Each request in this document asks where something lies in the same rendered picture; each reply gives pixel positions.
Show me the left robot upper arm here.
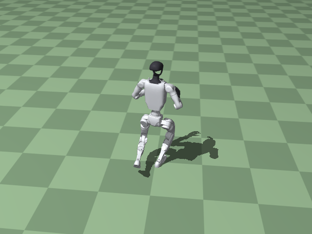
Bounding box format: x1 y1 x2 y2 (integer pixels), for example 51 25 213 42
132 79 146 99

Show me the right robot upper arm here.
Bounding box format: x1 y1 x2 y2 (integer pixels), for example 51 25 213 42
165 83 182 110

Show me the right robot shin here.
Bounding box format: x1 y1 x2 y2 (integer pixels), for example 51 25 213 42
157 133 175 162

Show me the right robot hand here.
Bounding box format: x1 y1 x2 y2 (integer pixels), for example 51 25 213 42
175 86 180 98

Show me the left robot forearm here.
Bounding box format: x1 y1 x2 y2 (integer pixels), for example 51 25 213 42
139 89 145 97

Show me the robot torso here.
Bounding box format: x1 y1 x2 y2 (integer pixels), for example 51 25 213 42
144 78 167 127

